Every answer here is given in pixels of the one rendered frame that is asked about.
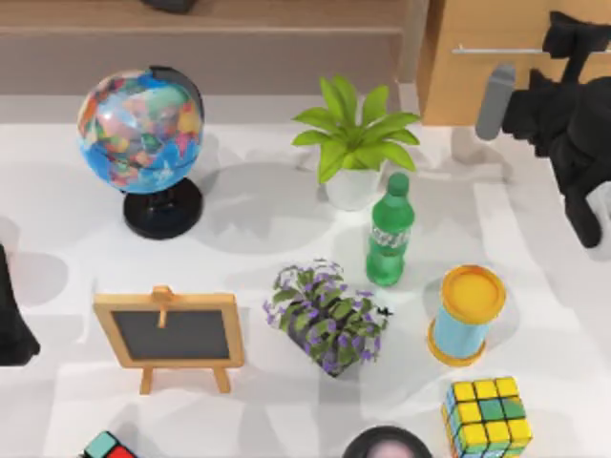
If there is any black round dish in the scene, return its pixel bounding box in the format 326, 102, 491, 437
342, 426, 433, 458

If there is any long metal handle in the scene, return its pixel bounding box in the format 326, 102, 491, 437
452, 46, 611, 55

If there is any wooden framed blackboard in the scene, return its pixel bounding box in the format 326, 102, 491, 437
92, 284, 245, 395

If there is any yellow and blue cylinder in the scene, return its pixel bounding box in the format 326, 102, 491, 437
427, 264, 507, 367

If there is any pale grey rounded box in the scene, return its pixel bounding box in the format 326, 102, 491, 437
474, 62, 517, 142

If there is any red and cyan puzzle cube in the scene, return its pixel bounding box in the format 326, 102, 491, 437
78, 430, 139, 458

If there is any green plant in white pot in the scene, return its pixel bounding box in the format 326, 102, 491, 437
290, 73, 422, 212

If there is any purple flower plant dark pot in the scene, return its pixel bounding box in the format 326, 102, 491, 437
263, 259, 395, 379

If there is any brown stepped shelf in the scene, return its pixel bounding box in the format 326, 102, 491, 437
0, 0, 424, 96

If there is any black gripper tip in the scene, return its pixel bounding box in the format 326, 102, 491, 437
0, 245, 42, 367

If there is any yellow and green puzzle cube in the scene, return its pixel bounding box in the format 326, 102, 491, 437
441, 376, 535, 458

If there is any green bottle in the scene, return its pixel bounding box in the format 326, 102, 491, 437
365, 172, 413, 288

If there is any black object on shelf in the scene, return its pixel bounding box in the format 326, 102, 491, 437
141, 0, 195, 13

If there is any multicoloured globe on black stand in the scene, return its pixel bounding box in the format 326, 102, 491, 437
75, 65, 206, 239

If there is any wooden cupboard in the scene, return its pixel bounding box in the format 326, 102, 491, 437
417, 0, 611, 128

